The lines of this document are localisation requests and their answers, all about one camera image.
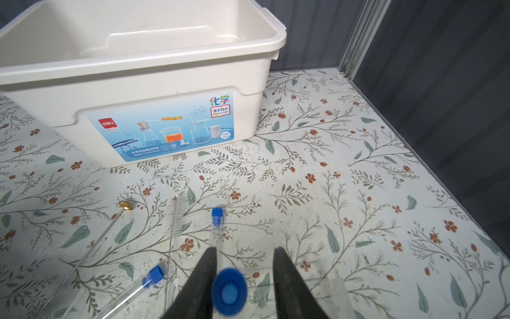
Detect blue capped test tube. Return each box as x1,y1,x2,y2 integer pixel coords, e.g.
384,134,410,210
94,265,165,319
211,268,248,316
209,207,224,260

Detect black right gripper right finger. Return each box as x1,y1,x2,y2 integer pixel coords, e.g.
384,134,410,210
272,247,329,318

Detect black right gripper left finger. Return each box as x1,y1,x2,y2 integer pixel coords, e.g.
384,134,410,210
161,247,217,319

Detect wire test tube brush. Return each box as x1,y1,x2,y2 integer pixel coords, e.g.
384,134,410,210
163,194,187,312

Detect white plastic storage bin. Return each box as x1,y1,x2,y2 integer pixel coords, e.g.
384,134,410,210
1,1,286,167

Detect clear plastic test tube rack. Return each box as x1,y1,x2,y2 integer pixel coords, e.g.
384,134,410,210
237,273,357,318

